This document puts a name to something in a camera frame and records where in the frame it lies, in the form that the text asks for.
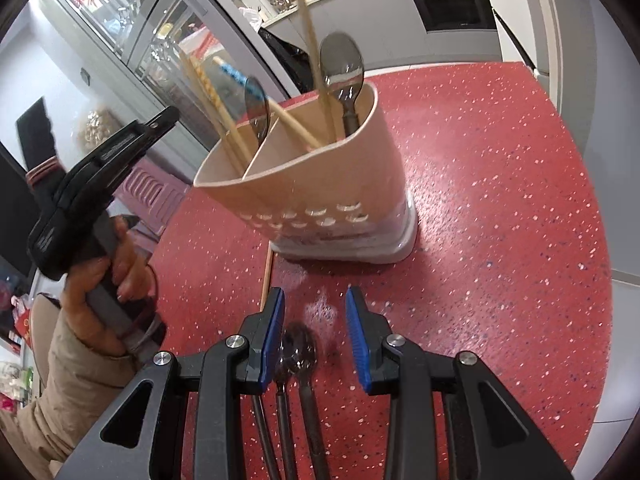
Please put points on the person's left forearm beige sleeve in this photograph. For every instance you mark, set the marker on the person's left forearm beige sleeve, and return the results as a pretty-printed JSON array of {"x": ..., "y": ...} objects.
[{"x": 65, "y": 395}]

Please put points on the white plastic bag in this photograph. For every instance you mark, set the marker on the white plastic bag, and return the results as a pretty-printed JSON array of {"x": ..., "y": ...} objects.
[{"x": 251, "y": 17}]

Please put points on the white kitchen counter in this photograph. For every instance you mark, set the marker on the white kitchen counter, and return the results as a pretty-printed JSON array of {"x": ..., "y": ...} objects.
[{"x": 370, "y": 25}]

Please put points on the zigzag patterned bamboo chopstick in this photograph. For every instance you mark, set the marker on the zigzag patterned bamboo chopstick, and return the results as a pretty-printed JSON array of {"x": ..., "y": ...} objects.
[{"x": 220, "y": 110}]

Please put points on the clear bag of round snacks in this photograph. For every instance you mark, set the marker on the clear bag of round snacks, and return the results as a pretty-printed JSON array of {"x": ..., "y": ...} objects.
[{"x": 97, "y": 127}]

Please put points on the black plastic trash bag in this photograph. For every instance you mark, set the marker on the black plastic trash bag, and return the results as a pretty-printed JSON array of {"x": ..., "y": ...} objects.
[{"x": 287, "y": 60}]

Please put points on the stack of pink plastic stools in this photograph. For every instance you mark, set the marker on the stack of pink plastic stools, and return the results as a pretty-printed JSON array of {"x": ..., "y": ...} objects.
[{"x": 150, "y": 200}]

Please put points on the white refrigerator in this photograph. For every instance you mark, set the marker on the white refrigerator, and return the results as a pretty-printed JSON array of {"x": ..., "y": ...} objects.
[{"x": 525, "y": 20}]

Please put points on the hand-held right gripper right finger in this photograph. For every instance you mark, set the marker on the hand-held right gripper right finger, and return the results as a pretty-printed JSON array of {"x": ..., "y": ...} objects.
[{"x": 357, "y": 335}]

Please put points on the blue patterned bamboo chopstick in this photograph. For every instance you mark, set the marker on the blue patterned bamboo chopstick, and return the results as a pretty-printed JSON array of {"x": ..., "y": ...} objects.
[{"x": 280, "y": 115}]

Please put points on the dark cloth with striped band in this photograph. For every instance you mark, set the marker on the dark cloth with striped band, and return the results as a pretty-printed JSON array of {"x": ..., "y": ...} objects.
[{"x": 35, "y": 135}]

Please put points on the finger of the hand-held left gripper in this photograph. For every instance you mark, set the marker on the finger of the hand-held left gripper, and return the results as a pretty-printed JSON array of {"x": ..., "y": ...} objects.
[{"x": 140, "y": 132}]

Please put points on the beige perforated utensil holder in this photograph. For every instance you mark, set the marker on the beige perforated utensil holder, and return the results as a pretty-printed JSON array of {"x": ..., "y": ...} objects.
[{"x": 320, "y": 195}]

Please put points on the built-in black oven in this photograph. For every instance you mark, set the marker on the built-in black oven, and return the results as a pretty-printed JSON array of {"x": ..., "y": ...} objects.
[{"x": 447, "y": 0}]

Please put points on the dark wall switch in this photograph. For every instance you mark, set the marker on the dark wall switch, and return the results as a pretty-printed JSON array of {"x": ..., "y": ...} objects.
[{"x": 85, "y": 76}]

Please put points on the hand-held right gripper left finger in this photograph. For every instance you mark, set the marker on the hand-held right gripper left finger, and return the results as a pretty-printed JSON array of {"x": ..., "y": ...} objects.
[{"x": 272, "y": 330}]

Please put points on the person's left hand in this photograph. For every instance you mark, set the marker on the person's left hand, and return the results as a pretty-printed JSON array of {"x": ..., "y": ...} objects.
[{"x": 85, "y": 310}]

